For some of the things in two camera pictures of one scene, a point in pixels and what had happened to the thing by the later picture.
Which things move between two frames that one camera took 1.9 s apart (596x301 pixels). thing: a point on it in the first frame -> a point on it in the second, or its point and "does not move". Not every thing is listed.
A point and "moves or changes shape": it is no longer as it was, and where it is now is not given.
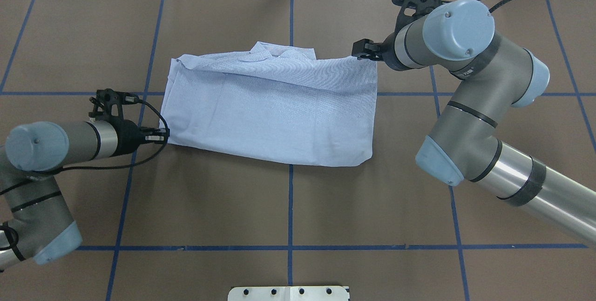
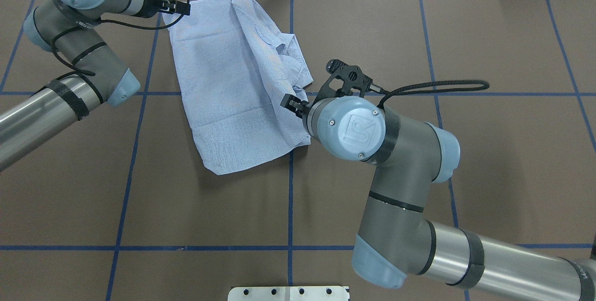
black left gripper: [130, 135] -> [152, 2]
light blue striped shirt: [273, 103] moves or changes shape
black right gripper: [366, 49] -> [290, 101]
